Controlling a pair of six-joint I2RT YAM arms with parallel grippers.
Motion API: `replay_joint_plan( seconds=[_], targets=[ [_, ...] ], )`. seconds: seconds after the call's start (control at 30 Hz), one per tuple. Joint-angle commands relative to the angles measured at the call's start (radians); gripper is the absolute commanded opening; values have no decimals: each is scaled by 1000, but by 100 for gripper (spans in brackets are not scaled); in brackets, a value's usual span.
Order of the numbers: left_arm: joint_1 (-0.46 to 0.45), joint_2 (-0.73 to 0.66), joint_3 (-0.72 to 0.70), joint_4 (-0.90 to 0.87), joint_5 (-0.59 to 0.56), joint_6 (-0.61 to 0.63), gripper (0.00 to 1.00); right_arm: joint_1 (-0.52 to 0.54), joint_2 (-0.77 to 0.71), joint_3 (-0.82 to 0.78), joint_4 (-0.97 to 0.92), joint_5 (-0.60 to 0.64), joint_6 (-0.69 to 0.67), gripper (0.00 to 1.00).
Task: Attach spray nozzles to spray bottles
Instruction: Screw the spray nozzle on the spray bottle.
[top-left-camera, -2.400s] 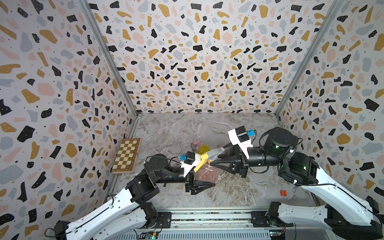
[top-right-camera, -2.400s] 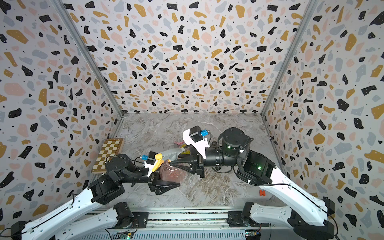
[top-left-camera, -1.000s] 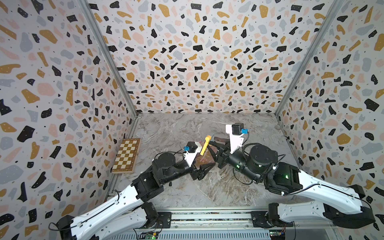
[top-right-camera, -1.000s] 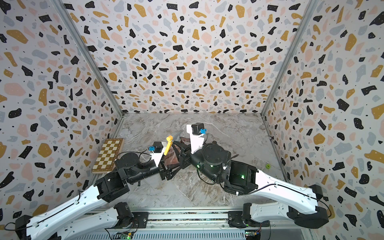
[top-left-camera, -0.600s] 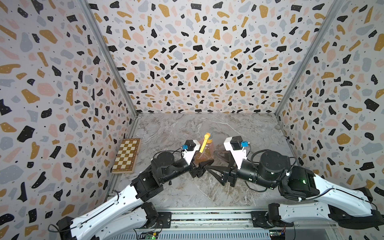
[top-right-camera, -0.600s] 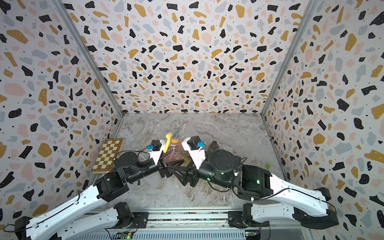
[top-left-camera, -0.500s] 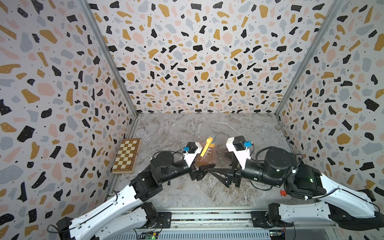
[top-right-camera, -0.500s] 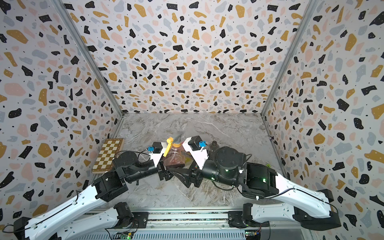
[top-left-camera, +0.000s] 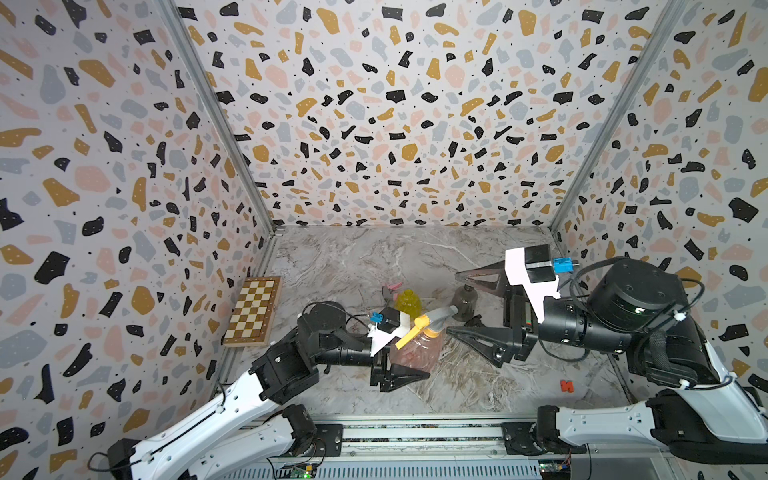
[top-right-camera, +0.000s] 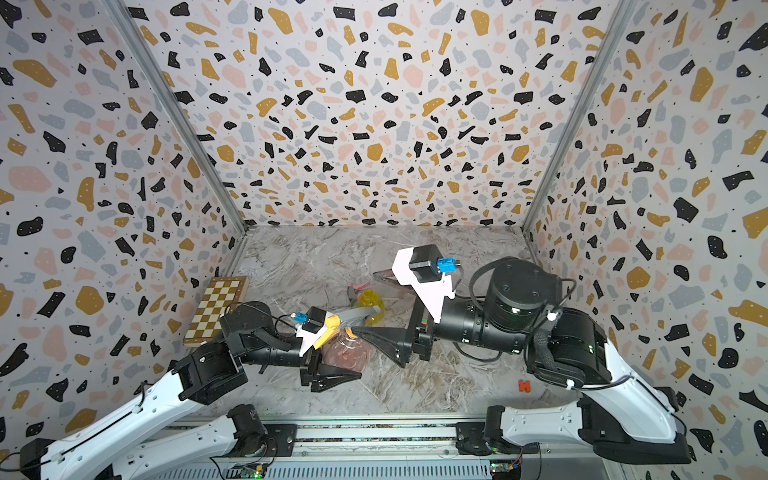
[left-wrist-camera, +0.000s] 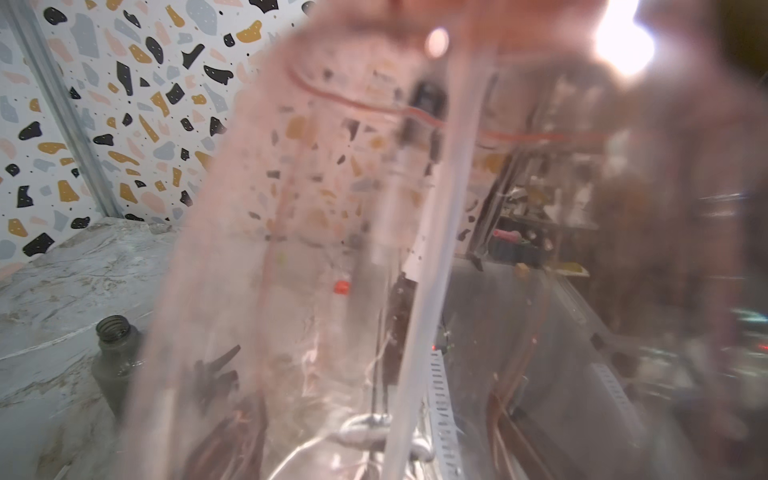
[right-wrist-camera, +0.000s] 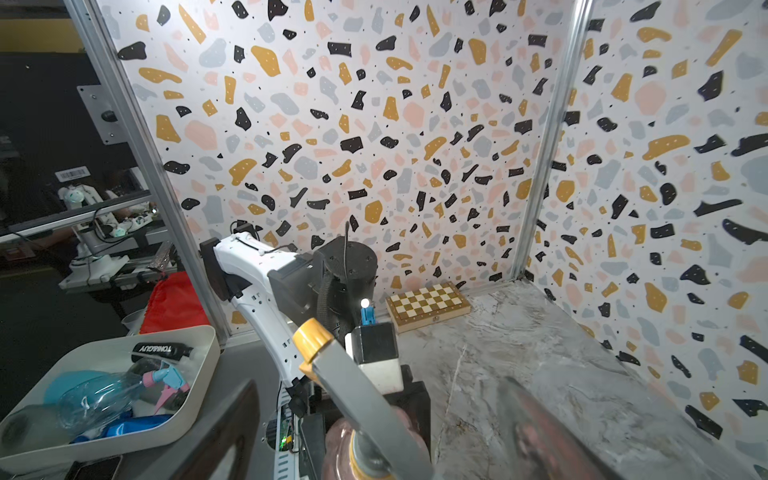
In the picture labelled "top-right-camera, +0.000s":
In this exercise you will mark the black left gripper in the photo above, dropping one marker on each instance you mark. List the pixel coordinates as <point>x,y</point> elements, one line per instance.
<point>314,366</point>

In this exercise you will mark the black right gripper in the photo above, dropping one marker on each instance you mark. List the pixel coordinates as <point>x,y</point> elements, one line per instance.
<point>411,335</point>

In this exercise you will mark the pink transparent spray bottle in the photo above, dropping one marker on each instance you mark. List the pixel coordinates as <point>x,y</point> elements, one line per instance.
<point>347,352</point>

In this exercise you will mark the grey yellow spray nozzle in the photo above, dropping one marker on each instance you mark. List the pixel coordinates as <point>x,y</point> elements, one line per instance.
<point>335,322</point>

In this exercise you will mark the grey pink spray nozzle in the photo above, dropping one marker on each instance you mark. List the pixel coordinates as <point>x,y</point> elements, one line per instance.
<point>354,290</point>

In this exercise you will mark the yellow spray bottle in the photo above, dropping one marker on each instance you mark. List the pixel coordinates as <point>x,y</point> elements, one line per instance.
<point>370,298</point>

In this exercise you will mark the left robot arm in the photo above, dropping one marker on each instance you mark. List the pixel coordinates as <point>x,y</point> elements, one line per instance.
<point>118,445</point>

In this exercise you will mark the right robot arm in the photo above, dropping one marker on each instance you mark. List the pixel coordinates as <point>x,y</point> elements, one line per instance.
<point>524,312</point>

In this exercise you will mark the wooden chess board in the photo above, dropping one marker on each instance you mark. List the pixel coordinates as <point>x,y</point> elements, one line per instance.
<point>217,299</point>

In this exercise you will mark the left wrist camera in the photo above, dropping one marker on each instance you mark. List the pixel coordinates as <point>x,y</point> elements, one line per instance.
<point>314,328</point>

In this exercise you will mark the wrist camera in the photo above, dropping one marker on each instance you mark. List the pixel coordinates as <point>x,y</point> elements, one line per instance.
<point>433,276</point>
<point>314,328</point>

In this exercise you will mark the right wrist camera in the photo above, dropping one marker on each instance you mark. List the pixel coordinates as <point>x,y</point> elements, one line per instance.
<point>433,276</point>

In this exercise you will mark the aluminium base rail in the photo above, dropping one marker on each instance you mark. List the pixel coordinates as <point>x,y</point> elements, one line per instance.
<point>390,446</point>

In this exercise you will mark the aluminium frame post left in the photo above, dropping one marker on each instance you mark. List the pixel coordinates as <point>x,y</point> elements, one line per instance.
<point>120,16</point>

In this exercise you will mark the aluminium frame post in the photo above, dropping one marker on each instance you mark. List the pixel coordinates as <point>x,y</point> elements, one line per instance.
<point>616,27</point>
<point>120,16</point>

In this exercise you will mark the aluminium frame post right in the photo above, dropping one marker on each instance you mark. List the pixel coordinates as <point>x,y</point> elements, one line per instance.
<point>616,27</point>

